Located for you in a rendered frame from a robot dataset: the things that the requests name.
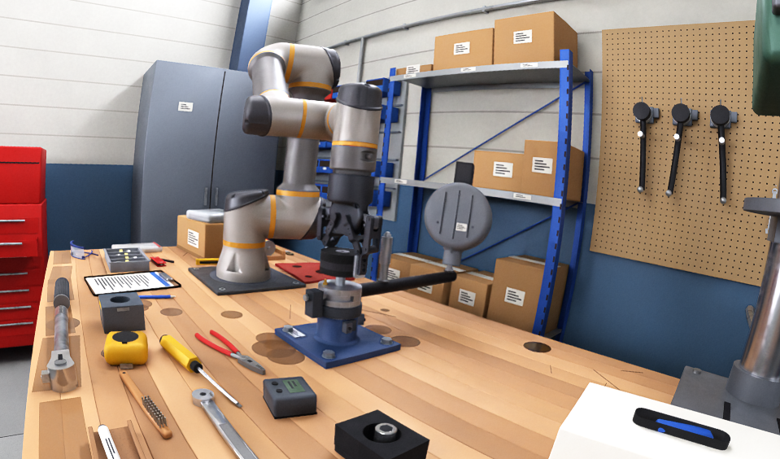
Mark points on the blue pen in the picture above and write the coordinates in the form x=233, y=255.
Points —
x=155, y=295

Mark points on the blue and grey bracket body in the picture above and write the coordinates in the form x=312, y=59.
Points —
x=339, y=318

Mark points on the small yellow tool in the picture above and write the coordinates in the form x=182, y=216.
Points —
x=207, y=260

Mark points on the blue safety glasses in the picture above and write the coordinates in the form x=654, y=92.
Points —
x=79, y=250

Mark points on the black and blue flat device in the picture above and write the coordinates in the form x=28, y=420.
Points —
x=681, y=428

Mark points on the small flat cardboard box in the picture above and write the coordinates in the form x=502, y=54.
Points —
x=415, y=69

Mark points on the small red hand tool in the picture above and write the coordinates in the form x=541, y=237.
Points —
x=160, y=260

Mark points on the black small box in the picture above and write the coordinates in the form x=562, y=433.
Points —
x=464, y=173

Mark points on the silver ratchet wrench black grip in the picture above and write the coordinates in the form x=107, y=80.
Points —
x=60, y=331

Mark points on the black clipboard with paper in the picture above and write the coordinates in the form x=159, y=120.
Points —
x=132, y=281

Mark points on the large cardboard box white label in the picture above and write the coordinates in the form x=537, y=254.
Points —
x=526, y=293
x=535, y=38

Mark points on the grey metal post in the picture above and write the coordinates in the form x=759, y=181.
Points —
x=385, y=255

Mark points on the small silver tab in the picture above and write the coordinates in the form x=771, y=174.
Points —
x=293, y=331

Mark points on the pale grey flat case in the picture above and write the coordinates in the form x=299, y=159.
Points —
x=205, y=215

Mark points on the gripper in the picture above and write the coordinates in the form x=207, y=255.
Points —
x=350, y=191

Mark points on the grey block with hole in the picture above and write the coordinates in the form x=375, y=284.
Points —
x=121, y=315

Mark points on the grey parts tray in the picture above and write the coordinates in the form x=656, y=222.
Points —
x=126, y=260

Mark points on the black block with metal bushing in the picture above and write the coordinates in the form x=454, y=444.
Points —
x=380, y=439

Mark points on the cardboard box with white label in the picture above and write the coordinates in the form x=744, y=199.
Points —
x=471, y=294
x=552, y=169
x=431, y=290
x=464, y=50
x=399, y=264
x=499, y=171
x=198, y=237

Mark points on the black square base plate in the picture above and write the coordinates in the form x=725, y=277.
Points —
x=281, y=280

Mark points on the black bracket knob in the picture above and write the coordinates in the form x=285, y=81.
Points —
x=336, y=262

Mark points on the grey steel cabinet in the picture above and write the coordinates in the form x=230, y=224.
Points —
x=186, y=153

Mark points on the red flat plate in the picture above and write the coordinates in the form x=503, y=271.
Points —
x=300, y=272

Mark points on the blue steel shelf unit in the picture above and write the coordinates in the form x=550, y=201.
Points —
x=565, y=191

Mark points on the green and grey drill press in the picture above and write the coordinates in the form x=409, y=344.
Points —
x=768, y=306

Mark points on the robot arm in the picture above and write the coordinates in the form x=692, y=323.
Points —
x=354, y=121

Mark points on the grey digital gauge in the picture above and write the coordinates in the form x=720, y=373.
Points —
x=289, y=398

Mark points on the grey round mirror head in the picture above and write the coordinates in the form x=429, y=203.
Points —
x=458, y=216

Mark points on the brown pegboard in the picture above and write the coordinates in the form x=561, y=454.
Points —
x=682, y=191

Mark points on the red tool chest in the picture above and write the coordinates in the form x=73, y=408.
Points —
x=14, y=248

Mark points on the yellow tape measure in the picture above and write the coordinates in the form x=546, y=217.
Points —
x=125, y=349

